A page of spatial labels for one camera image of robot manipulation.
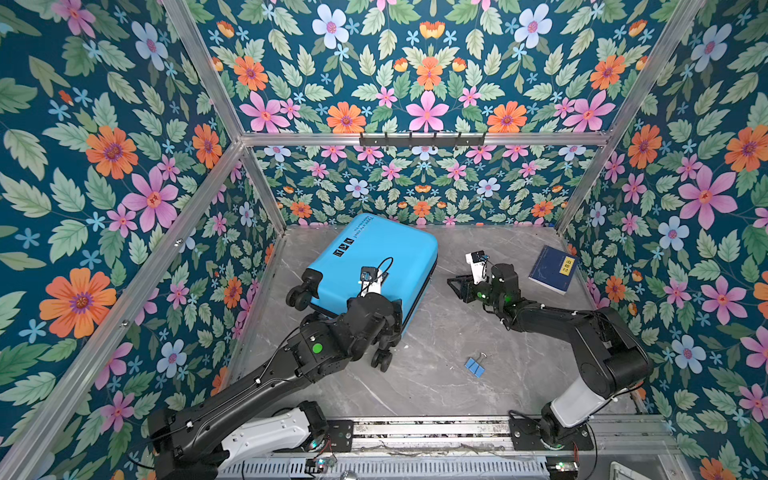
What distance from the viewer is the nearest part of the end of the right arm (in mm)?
731

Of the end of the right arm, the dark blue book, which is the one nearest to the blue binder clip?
the end of the right arm

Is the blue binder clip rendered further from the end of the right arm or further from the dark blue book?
the dark blue book

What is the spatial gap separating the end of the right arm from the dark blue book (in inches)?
13.5

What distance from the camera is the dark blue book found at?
103cm
